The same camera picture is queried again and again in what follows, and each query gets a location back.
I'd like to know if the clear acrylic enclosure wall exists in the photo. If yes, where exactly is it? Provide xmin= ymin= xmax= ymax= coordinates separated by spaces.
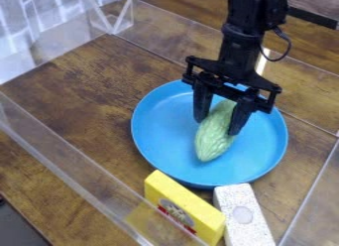
xmin=0 ymin=0 xmax=339 ymax=246

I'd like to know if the white curtain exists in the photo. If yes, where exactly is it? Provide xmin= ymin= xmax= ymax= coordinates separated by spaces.
xmin=0 ymin=0 xmax=119 ymax=85

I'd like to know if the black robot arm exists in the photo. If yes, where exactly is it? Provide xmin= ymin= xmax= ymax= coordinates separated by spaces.
xmin=183 ymin=0 xmax=288 ymax=136

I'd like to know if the black cable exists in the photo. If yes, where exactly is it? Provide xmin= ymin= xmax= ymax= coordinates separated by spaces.
xmin=258 ymin=25 xmax=294 ymax=62

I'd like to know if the green bitter gourd toy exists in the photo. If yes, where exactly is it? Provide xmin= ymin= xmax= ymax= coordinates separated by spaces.
xmin=195 ymin=100 xmax=236 ymax=162

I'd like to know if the white speckled block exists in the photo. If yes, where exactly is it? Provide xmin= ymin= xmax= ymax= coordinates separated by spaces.
xmin=214 ymin=184 xmax=275 ymax=246

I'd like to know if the yellow sponge block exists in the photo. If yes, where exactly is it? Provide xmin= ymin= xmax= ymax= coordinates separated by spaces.
xmin=144 ymin=170 xmax=226 ymax=246

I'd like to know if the blue round tray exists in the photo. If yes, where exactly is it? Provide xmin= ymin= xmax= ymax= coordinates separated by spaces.
xmin=131 ymin=80 xmax=288 ymax=189

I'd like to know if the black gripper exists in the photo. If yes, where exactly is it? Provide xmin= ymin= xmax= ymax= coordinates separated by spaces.
xmin=180 ymin=55 xmax=283 ymax=136

